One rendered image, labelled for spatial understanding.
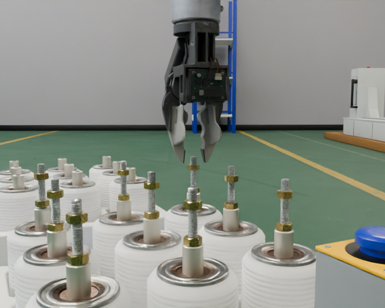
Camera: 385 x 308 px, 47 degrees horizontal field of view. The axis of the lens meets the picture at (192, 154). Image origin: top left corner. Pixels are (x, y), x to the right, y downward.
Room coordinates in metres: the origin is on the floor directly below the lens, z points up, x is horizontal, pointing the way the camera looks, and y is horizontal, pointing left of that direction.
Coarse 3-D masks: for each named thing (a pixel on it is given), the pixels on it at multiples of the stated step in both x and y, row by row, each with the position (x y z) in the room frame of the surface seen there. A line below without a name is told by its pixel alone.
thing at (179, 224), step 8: (168, 216) 0.69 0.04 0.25; (176, 216) 0.67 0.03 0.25; (184, 216) 0.67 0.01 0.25; (200, 216) 0.67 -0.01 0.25; (208, 216) 0.67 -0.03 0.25; (216, 216) 0.68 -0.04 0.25; (168, 224) 0.68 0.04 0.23; (176, 224) 0.67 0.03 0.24; (184, 224) 0.66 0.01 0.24; (200, 224) 0.66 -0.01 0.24; (176, 232) 0.67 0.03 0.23; (184, 232) 0.66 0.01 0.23
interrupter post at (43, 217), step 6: (36, 210) 0.59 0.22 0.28; (42, 210) 0.59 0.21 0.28; (48, 210) 0.60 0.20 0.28; (36, 216) 0.59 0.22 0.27; (42, 216) 0.59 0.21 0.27; (48, 216) 0.60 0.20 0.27; (36, 222) 0.59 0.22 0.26; (42, 222) 0.59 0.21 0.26; (48, 222) 0.60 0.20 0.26; (36, 228) 0.59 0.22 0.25; (42, 228) 0.59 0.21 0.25
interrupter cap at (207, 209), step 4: (180, 204) 0.73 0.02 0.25; (204, 204) 0.73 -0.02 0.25; (172, 208) 0.70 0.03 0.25; (176, 208) 0.71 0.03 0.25; (180, 208) 0.71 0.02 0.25; (184, 208) 0.72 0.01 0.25; (204, 208) 0.71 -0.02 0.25; (208, 208) 0.71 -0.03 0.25; (212, 208) 0.71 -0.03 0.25; (172, 212) 0.69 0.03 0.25; (176, 212) 0.68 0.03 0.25; (180, 212) 0.69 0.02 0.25; (184, 212) 0.68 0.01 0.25; (188, 212) 0.68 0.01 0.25; (200, 212) 0.68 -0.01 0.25; (204, 212) 0.68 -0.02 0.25; (208, 212) 0.68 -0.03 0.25; (212, 212) 0.68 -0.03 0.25
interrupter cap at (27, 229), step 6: (30, 222) 0.62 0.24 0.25; (66, 222) 0.62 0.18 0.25; (18, 228) 0.60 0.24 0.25; (24, 228) 0.59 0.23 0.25; (30, 228) 0.60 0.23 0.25; (66, 228) 0.59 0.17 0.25; (18, 234) 0.57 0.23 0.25; (24, 234) 0.57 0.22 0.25; (30, 234) 0.56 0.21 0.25; (36, 234) 0.56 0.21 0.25; (42, 234) 0.57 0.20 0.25
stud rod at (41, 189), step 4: (40, 164) 0.60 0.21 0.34; (44, 164) 0.60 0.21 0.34; (40, 168) 0.60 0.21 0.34; (44, 168) 0.60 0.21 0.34; (40, 172) 0.60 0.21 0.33; (44, 172) 0.60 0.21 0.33; (40, 180) 0.60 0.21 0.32; (44, 180) 0.60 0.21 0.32; (40, 184) 0.60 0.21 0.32; (44, 184) 0.60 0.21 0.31; (40, 188) 0.60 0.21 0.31; (44, 188) 0.60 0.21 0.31; (40, 192) 0.60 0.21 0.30; (44, 192) 0.60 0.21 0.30; (40, 196) 0.60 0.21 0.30; (44, 196) 0.60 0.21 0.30; (40, 200) 0.60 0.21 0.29; (40, 208) 0.60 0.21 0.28
